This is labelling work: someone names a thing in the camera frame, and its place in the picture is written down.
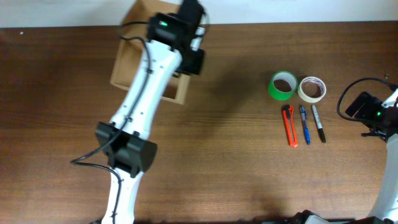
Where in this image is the brown cardboard box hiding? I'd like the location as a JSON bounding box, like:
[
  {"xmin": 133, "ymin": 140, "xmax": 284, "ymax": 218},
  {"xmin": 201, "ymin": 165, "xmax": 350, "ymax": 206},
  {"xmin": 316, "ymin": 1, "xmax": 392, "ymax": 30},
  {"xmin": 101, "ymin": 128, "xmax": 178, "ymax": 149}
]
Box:
[{"xmin": 110, "ymin": 0, "xmax": 190, "ymax": 105}]

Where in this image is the black permanent marker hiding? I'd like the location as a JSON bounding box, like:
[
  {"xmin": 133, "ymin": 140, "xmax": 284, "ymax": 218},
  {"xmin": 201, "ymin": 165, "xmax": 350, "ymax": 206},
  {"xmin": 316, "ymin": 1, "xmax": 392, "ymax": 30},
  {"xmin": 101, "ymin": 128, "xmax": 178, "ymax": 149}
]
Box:
[{"xmin": 312, "ymin": 105, "xmax": 326, "ymax": 143}]

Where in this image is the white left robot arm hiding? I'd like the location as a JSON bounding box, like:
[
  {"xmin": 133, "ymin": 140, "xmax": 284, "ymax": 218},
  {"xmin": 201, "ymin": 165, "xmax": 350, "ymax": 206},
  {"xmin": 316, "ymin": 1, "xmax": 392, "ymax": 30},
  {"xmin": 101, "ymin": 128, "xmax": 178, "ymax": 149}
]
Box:
[{"xmin": 95, "ymin": 1, "xmax": 206, "ymax": 223}]

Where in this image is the blue pen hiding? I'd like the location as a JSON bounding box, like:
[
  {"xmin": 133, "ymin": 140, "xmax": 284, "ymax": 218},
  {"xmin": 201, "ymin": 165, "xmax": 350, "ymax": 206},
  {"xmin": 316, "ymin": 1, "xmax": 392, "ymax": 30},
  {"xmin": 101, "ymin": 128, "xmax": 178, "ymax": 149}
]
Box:
[{"xmin": 299, "ymin": 105, "xmax": 311, "ymax": 145}]

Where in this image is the beige masking tape roll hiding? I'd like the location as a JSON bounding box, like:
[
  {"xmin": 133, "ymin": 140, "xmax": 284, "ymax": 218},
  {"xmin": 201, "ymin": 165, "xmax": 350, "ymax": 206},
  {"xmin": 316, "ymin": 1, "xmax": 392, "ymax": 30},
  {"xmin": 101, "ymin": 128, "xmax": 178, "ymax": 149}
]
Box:
[{"xmin": 297, "ymin": 77, "xmax": 327, "ymax": 103}]

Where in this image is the green tape roll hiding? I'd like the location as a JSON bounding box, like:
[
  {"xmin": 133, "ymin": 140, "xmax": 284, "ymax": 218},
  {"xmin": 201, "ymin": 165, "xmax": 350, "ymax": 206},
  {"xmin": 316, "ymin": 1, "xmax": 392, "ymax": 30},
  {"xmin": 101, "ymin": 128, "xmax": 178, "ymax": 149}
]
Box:
[{"xmin": 268, "ymin": 71, "xmax": 299, "ymax": 101}]

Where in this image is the orange utility knife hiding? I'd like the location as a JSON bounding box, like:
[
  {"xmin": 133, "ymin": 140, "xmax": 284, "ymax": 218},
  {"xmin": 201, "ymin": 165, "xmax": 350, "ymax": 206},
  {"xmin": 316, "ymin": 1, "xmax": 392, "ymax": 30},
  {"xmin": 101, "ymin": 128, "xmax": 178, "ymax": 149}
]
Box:
[{"xmin": 282, "ymin": 105, "xmax": 299, "ymax": 148}]

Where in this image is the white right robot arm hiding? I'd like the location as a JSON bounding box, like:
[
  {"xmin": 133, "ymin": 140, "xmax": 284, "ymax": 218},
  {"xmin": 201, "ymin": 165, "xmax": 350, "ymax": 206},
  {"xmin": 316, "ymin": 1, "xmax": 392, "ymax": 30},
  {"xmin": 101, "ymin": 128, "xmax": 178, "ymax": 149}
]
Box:
[{"xmin": 345, "ymin": 91, "xmax": 397, "ymax": 223}]

